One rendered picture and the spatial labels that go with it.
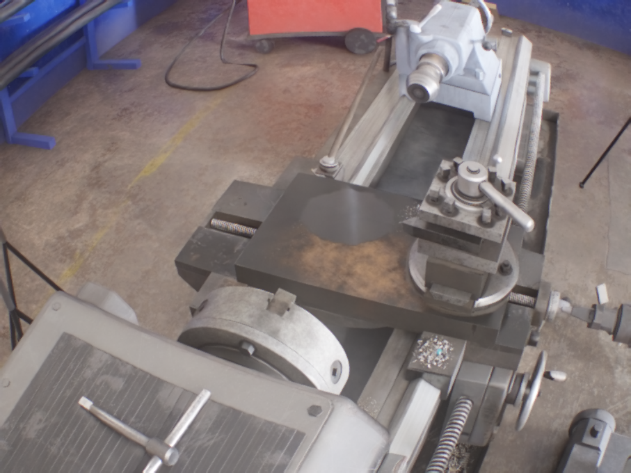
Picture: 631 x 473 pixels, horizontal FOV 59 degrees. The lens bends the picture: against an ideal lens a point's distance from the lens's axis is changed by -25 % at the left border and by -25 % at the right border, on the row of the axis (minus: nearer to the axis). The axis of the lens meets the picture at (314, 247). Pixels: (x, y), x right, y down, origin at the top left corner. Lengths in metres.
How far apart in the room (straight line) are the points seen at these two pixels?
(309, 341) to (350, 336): 0.62
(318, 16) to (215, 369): 3.64
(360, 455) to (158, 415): 0.22
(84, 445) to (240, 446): 0.19
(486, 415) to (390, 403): 0.28
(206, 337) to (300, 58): 3.40
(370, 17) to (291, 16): 0.50
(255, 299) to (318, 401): 0.31
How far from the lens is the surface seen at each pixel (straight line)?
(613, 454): 2.15
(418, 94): 1.69
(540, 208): 2.50
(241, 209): 1.68
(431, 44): 1.87
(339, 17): 4.27
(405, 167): 2.04
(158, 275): 2.85
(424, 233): 1.28
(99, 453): 0.72
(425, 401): 1.33
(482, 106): 2.08
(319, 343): 0.99
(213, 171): 3.32
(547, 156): 2.81
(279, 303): 1.00
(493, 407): 1.48
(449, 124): 2.27
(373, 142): 1.92
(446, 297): 1.31
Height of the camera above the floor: 1.93
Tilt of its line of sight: 42 degrees down
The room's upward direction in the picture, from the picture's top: 4 degrees counter-clockwise
